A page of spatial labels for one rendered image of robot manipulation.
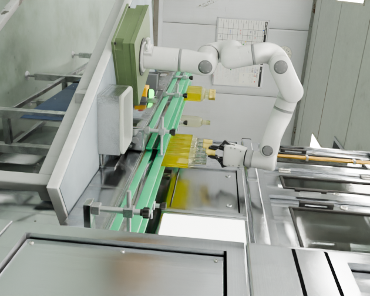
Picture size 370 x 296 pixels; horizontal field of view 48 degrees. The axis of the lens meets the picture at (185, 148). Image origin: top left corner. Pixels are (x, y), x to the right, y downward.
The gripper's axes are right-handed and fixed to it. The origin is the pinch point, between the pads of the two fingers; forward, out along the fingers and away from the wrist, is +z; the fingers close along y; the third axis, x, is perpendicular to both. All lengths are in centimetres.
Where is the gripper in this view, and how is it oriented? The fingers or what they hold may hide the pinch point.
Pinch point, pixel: (213, 151)
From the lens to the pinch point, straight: 190.6
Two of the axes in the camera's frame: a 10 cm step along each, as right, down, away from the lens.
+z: -9.4, -1.7, 3.1
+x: -3.5, 3.2, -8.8
